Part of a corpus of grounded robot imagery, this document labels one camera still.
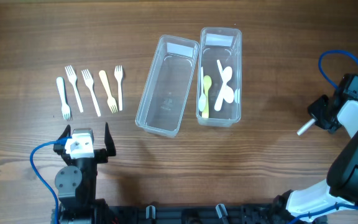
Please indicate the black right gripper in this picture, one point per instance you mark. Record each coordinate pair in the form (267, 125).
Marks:
(313, 110)

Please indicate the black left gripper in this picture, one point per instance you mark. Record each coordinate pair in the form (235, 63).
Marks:
(102, 154)

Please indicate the white spoon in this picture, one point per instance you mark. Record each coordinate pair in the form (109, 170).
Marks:
(306, 126)
(225, 78)
(202, 98)
(228, 94)

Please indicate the cream yellow fork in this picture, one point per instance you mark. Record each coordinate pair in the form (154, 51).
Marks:
(111, 100)

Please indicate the yellow spoon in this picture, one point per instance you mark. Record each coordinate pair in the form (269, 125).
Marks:
(207, 82)

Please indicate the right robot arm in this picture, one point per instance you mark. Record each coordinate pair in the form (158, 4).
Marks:
(339, 191)

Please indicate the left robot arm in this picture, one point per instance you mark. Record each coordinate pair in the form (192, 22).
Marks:
(76, 183)

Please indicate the clear container, left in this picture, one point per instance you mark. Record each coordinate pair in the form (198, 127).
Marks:
(166, 90)

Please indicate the clear container, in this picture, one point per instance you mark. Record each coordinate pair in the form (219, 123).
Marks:
(224, 44)
(166, 90)

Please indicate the clear container, right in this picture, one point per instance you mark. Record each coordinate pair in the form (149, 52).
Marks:
(224, 44)

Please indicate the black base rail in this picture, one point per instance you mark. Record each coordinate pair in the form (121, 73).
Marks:
(219, 214)

